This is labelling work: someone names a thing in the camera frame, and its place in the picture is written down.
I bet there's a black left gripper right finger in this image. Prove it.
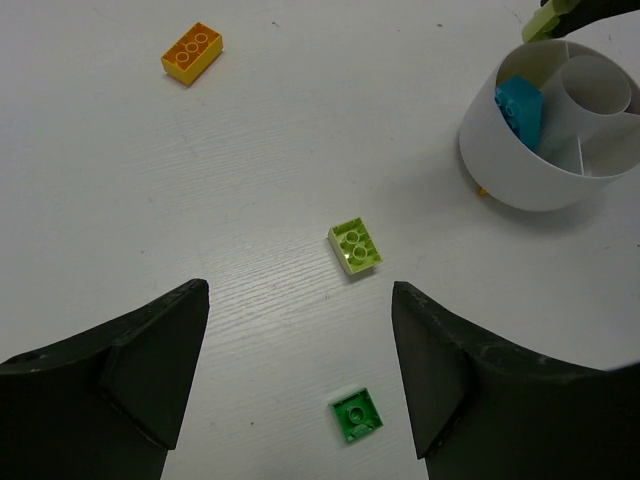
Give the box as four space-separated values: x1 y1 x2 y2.
391 281 639 479

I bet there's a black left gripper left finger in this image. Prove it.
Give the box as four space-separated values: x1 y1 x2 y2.
1 279 209 479

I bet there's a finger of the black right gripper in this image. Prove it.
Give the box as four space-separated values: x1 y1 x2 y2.
551 0 639 38

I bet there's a lime rounded lego brick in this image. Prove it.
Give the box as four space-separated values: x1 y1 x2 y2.
521 0 580 43

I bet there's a teal long lego brick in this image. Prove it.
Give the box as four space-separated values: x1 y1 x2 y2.
494 75 543 151

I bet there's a green small lego front left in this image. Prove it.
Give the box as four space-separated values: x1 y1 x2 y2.
329 388 384 444

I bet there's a white round divided container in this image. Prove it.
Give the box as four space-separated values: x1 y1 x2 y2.
458 40 639 212

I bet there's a lime long lego brick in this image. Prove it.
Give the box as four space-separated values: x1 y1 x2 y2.
327 217 383 281

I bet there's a yellow long lego brick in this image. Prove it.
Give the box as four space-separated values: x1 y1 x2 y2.
161 22 224 87

